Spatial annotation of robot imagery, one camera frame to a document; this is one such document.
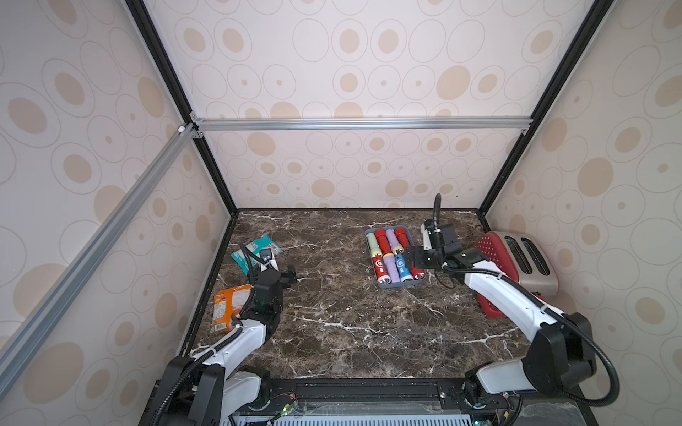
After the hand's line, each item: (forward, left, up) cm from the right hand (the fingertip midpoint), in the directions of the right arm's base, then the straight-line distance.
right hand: (428, 253), depth 87 cm
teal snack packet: (+11, +61, -11) cm, 63 cm away
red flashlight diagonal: (+16, +6, -11) cm, 20 cm away
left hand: (-5, +47, +1) cm, 48 cm away
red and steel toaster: (-2, -29, +1) cm, 29 cm away
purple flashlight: (+11, +8, -11) cm, 18 cm away
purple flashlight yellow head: (+2, +11, -11) cm, 16 cm away
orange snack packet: (-16, +66, -10) cm, 69 cm away
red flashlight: (-1, +2, -11) cm, 11 cm away
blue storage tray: (-4, +9, -14) cm, 17 cm away
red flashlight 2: (+14, +13, -12) cm, 23 cm away
